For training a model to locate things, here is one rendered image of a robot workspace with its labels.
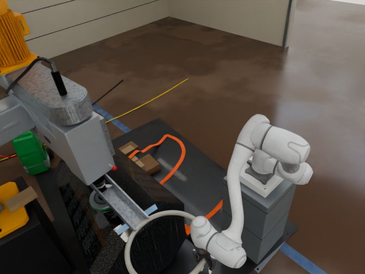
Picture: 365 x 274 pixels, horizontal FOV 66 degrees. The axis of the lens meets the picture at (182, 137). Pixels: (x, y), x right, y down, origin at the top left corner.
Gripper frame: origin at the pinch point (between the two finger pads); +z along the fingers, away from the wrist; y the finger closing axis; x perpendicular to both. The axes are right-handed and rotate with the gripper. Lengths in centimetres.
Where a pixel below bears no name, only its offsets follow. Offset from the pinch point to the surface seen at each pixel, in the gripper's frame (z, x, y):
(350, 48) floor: 70, -551, -62
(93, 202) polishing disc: -7, -9, 89
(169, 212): -10.5, -18.7, 32.7
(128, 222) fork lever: -14, -1, 51
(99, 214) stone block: -1, -5, 83
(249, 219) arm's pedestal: 30, -62, -7
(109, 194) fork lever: -18, -12, 73
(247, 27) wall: 34, -554, 144
